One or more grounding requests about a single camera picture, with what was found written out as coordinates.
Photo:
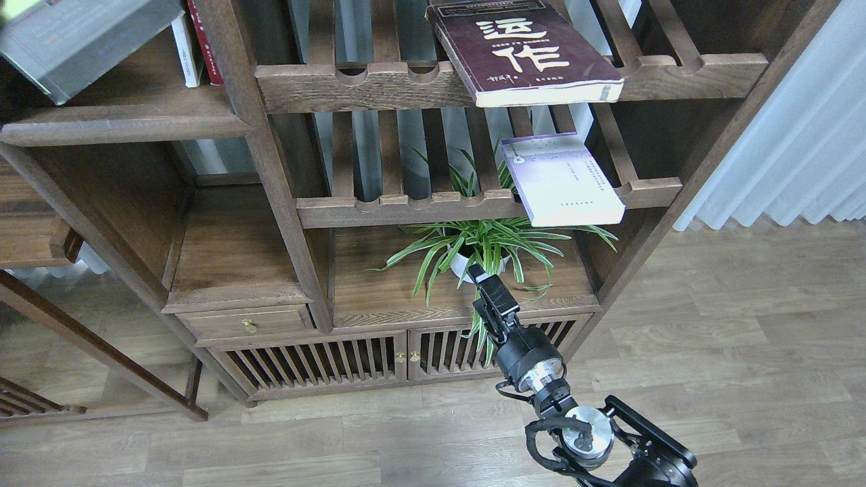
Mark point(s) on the pale purple book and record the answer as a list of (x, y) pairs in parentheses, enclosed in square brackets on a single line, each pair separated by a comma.
[(560, 182)]

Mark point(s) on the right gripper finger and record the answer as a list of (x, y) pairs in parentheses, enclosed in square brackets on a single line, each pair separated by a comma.
[(495, 305)]

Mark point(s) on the green spider plant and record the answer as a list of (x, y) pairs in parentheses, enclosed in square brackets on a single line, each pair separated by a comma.
[(491, 239)]

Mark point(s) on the dark wooden bookshelf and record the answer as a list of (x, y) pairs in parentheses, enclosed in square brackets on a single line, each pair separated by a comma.
[(272, 197)]

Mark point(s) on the dark maroon book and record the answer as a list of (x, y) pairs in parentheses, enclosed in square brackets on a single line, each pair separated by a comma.
[(521, 54)]

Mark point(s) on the yellow and black book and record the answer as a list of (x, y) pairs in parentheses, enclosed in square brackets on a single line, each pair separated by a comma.
[(62, 47)]

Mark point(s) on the brass drawer knob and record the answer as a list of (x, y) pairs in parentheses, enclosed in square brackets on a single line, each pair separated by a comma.
[(250, 326)]

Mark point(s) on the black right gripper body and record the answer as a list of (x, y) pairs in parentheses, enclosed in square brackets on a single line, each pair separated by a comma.
[(525, 355)]

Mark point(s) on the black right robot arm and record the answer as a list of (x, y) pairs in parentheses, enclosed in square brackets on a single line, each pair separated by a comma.
[(569, 439)]

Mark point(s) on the red upright book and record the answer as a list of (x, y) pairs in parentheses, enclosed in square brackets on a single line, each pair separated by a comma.
[(212, 70)]

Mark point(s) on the white curtain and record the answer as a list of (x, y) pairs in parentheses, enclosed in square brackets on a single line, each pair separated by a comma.
[(803, 154)]

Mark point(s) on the white plant pot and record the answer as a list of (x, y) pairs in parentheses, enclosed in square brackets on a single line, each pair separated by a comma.
[(460, 263)]

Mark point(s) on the white upright book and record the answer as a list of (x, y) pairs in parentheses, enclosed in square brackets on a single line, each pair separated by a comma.
[(190, 56)]

